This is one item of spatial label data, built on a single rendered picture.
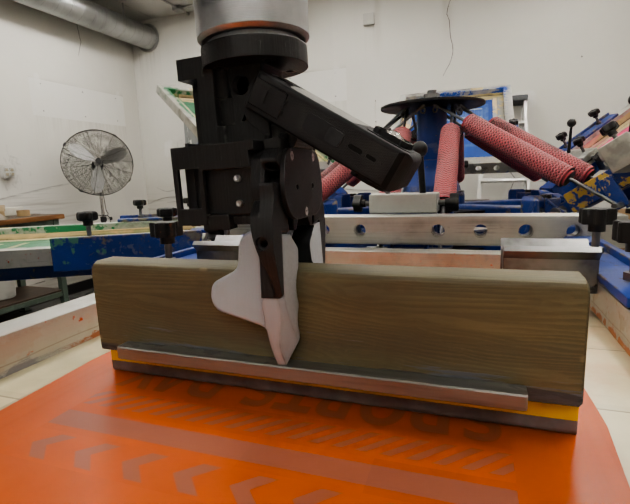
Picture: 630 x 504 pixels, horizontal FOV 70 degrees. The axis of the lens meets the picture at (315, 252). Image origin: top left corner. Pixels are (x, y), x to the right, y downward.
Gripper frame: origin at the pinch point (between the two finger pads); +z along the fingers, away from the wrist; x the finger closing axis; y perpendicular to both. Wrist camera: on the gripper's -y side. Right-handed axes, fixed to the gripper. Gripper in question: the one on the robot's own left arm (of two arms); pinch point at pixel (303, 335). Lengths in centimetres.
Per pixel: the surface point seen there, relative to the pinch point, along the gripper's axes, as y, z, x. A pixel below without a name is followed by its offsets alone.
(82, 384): 18.7, 4.2, 3.0
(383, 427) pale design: -6.1, 4.9, 2.6
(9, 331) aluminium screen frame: 26.9, 0.3, 2.4
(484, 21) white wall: -22, -144, -440
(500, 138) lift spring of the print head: -18, -18, -92
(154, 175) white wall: 364, -30, -442
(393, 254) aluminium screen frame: 0.6, 1.5, -42.2
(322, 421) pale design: -2.1, 4.8, 3.0
